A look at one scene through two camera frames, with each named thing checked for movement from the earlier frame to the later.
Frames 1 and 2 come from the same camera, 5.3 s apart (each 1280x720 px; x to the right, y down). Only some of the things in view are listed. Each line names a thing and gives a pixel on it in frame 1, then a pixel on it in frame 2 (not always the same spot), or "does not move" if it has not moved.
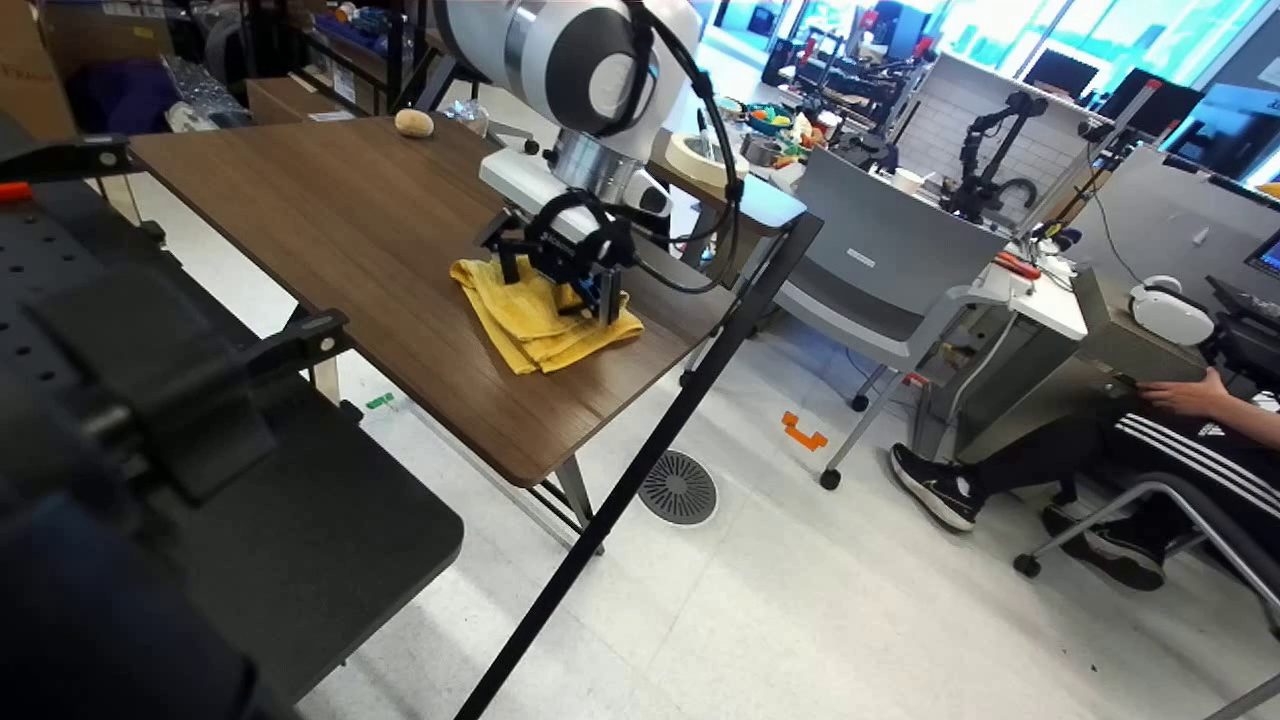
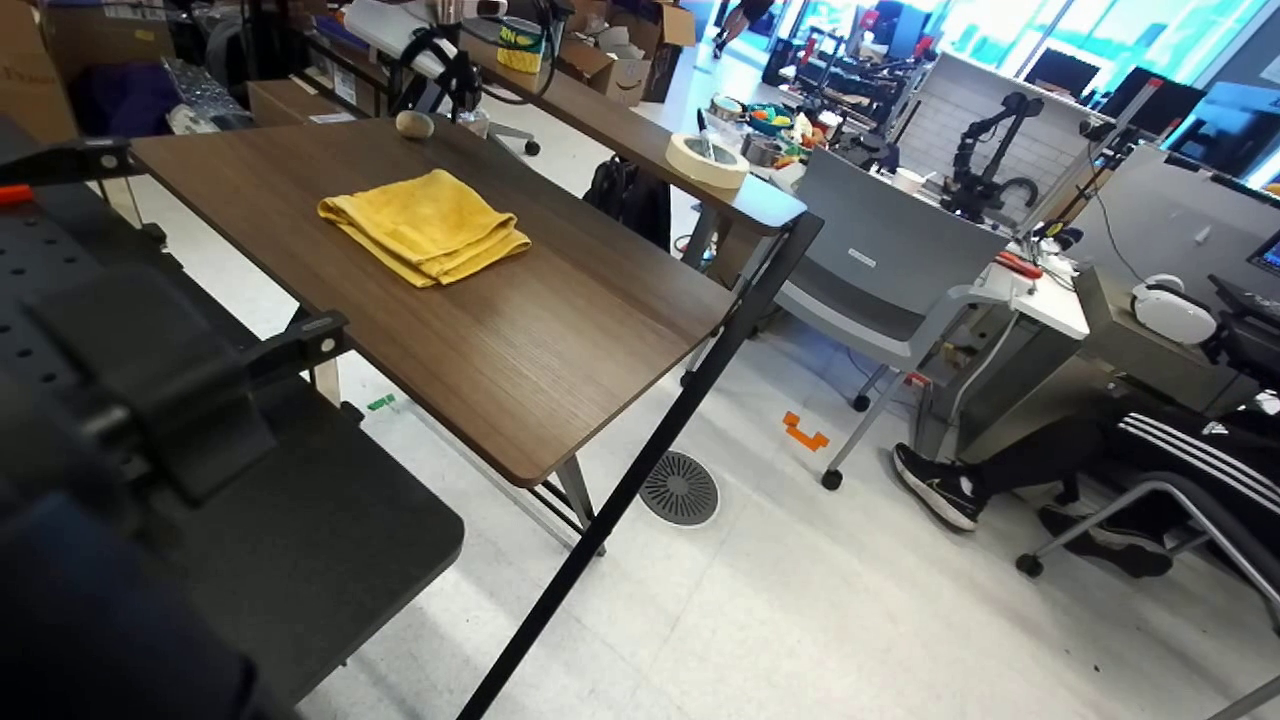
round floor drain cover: (676, 488) does not move
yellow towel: (529, 316) -> (434, 227)
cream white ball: (414, 122) does not move
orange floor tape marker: (800, 435) does not move
